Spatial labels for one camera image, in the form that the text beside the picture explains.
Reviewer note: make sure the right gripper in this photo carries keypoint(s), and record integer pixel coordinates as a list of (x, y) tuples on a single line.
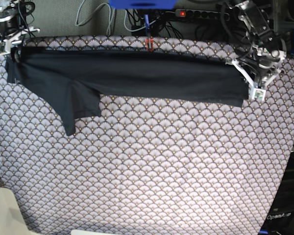
[(7, 32)]

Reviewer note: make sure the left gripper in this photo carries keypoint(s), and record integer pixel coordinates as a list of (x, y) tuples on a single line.
[(264, 68)]

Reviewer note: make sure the dark navy T-shirt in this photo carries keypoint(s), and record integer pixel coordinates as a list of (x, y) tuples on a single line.
[(71, 82)]

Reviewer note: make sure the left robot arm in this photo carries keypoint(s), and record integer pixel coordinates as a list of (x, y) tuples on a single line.
[(261, 38)]

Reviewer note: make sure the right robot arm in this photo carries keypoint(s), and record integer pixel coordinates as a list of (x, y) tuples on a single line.
[(13, 23)]

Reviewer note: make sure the red table clamp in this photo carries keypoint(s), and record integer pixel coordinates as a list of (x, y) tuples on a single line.
[(149, 43)]

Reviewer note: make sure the black OpenArm box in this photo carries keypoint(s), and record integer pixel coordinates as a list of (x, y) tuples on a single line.
[(280, 219)]

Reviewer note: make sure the fan-patterned tablecloth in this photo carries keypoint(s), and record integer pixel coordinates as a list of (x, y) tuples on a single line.
[(147, 166)]

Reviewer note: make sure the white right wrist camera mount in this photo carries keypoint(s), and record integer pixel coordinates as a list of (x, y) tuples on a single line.
[(14, 39)]

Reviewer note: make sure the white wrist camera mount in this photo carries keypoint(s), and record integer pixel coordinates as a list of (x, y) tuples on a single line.
[(14, 39), (255, 92)]

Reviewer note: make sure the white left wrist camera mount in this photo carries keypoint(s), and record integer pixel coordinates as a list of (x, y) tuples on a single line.
[(255, 92)]

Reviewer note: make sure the black power strip red switch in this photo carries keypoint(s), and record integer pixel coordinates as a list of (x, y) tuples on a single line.
[(198, 14)]

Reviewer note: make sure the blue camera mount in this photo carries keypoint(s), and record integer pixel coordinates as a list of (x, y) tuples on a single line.
[(143, 4)]

